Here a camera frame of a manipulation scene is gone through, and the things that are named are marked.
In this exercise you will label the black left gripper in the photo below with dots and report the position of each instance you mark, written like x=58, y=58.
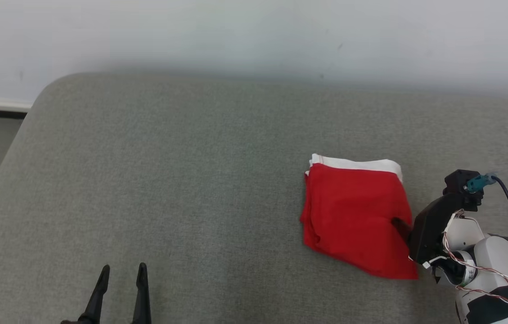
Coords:
x=70, y=321

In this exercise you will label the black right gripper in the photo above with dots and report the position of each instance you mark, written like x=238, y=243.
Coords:
x=431, y=229

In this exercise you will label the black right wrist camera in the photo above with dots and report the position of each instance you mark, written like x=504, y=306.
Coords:
x=460, y=186

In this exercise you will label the red shorts with white band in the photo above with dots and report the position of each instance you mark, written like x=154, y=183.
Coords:
x=352, y=216

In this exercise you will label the grey fabric sofa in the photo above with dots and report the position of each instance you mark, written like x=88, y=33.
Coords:
x=191, y=180

